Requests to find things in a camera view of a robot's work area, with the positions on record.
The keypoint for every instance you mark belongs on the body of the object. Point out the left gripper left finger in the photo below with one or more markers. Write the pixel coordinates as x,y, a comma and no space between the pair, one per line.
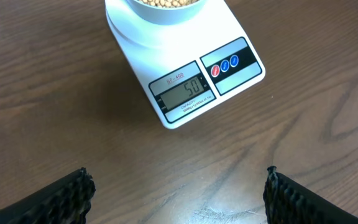
67,200

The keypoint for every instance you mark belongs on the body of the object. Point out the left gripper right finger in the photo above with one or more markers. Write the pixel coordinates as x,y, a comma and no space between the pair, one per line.
287,202

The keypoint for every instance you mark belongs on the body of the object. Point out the white digital kitchen scale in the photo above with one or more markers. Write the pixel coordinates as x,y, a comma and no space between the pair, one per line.
188,68

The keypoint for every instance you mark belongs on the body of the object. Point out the light blue bowl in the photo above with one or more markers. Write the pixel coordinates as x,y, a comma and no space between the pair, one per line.
166,15

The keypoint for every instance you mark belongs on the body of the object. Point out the soybeans in bowl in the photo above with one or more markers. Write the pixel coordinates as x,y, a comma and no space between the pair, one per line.
168,3

